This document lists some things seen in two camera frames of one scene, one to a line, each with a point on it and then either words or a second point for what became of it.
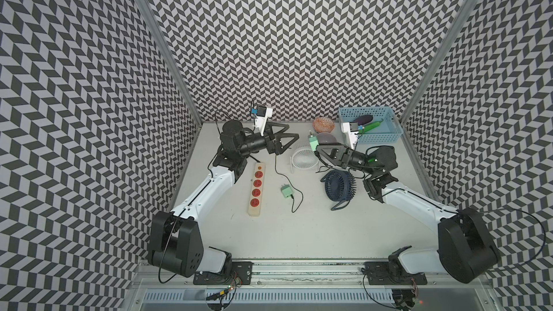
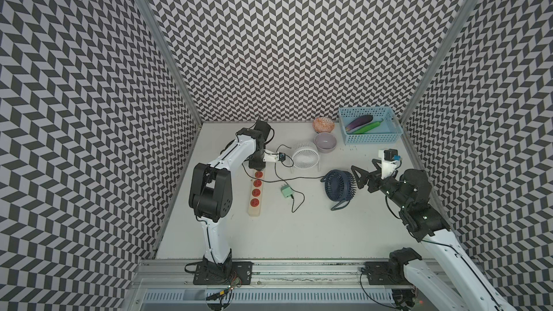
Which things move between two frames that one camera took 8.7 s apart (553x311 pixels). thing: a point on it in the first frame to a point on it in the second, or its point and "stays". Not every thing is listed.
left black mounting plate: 238,273 stays
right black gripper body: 353,158 to 387,186
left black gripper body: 253,142 to 255,160
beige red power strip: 255,199 stays
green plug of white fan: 286,190 stays
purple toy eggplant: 363,119 stays
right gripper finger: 329,162 to 363,181
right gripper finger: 333,151 to 365,175
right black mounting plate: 390,273 stays
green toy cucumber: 369,127 stays
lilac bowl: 327,139 stays
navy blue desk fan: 339,186 stays
